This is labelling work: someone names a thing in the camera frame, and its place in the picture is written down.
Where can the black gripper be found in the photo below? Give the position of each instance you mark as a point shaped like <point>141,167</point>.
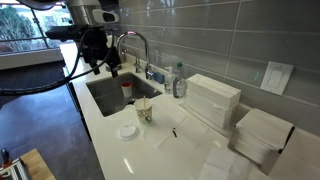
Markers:
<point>95,45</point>

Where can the wooden stir stick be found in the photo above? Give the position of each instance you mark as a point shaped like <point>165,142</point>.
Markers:
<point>144,101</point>

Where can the patterned white paper cup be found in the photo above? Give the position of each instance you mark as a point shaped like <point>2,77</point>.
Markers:
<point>144,115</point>

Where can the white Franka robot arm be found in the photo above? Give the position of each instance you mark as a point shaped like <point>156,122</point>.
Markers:
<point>83,13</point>

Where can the white cup with red rim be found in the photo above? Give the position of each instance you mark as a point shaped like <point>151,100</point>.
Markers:
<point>126,90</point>

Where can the white plastic cup lid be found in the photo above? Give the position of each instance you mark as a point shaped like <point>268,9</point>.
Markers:
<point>128,131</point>

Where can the small chrome faucet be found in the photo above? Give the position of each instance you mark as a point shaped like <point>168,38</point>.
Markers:
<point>136,63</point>

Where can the stainless steel sink basin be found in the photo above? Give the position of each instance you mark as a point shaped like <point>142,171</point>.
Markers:
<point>106,96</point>

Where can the tall chrome gooseneck faucet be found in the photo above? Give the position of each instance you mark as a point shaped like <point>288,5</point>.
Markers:
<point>145,50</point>

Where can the dark wood base cabinet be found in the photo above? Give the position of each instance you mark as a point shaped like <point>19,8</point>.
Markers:
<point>78,100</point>

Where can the blue sponge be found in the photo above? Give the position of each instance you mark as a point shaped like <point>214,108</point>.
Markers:
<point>158,77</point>

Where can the clear soap dispenser bottle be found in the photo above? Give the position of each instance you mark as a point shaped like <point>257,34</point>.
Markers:
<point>168,81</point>

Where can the clear bottle with green cap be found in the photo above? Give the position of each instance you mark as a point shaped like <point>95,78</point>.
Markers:
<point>179,83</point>

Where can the small black object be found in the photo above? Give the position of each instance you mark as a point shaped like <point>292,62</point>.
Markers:
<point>174,132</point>

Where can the tall white paper towel stack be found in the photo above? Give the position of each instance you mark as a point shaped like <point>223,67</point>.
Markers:
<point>213,100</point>

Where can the light wooden table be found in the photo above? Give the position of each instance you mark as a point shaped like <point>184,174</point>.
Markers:
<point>38,166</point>

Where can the flat white paper napkin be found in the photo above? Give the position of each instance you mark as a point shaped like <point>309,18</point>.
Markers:
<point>216,165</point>

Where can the paper towel stack in holder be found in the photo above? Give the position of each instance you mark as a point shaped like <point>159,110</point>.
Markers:
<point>260,136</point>

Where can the dark wrist camera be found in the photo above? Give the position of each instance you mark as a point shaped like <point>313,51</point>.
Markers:
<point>63,33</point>

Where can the window with grey frame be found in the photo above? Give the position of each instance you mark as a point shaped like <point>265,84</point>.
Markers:
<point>23,26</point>

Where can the aluminium rail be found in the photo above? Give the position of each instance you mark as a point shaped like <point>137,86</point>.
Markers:
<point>13,171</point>

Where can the white wall switch plate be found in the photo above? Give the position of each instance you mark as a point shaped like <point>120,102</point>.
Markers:
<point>276,78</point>

